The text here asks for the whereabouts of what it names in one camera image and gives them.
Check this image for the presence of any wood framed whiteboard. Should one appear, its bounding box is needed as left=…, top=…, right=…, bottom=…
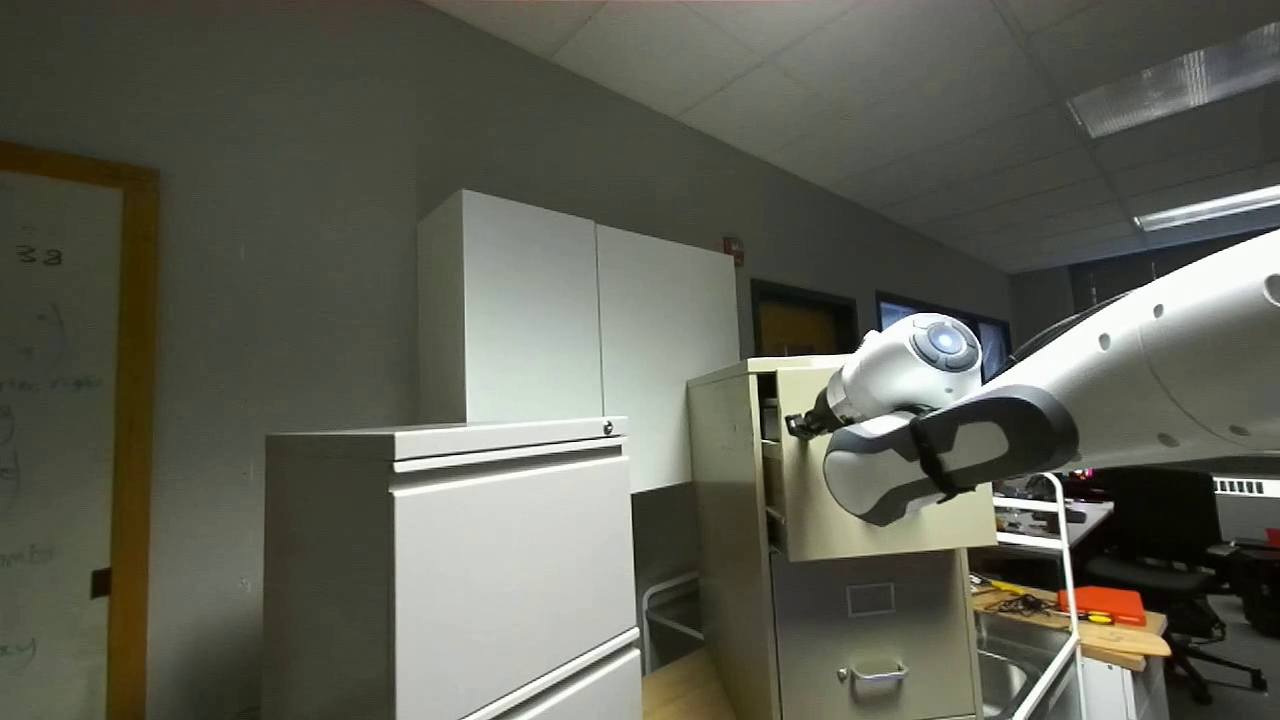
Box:
left=0, top=137, right=165, bottom=720

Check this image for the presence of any gray lateral file cabinet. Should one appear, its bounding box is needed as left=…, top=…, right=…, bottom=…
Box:
left=260, top=411, right=647, bottom=720

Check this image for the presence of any white tall storage cabinet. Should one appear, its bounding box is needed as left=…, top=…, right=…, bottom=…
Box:
left=412, top=185, right=743, bottom=496

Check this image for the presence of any orange tool box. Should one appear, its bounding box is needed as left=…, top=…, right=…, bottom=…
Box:
left=1051, top=580, right=1151, bottom=632

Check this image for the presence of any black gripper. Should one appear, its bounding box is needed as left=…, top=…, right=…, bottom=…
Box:
left=785, top=398, right=849, bottom=442

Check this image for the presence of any large ceiling light panel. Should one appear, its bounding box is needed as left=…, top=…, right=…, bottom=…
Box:
left=1064, top=18, right=1280, bottom=145

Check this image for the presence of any black office chair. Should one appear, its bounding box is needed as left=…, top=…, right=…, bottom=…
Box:
left=1082, top=463, right=1271, bottom=710

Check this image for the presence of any beige cabinet drawer with label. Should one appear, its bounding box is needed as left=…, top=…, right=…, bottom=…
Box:
left=752, top=359, right=1000, bottom=564

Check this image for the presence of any narrow ceiling light strip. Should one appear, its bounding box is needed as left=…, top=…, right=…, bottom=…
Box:
left=1131, top=180, right=1280, bottom=240

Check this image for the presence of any beige file cabinet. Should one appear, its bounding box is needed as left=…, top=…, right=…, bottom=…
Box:
left=683, top=354, right=1000, bottom=720

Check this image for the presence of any white metal tube frame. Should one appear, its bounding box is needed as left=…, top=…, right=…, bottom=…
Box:
left=993, top=470, right=1088, bottom=720

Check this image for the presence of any dark doorway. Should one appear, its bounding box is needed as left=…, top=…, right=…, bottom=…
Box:
left=747, top=276, right=861, bottom=359

